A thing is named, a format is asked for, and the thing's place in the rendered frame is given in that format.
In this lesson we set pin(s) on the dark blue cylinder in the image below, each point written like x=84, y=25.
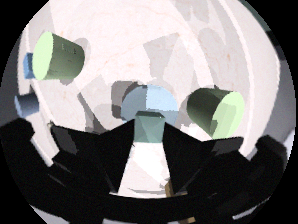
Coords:
x=27, y=104

